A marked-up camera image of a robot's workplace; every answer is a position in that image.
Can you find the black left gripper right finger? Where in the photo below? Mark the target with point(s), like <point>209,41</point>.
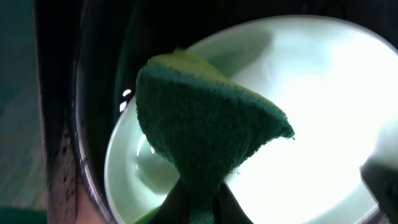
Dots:
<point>226,209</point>

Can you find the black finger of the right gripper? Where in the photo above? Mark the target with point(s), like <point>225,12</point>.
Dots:
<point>381,181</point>

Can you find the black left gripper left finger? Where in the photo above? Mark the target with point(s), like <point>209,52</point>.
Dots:
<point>175,209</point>

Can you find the green scouring sponge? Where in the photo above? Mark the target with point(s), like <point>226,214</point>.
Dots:
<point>202,123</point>

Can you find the mint plate with green stain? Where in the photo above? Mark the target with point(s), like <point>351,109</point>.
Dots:
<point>335,81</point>

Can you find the rectangular black water tray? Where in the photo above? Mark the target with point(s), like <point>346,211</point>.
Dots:
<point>22,172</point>

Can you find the round black tray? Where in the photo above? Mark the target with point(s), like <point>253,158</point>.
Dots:
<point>88,51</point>

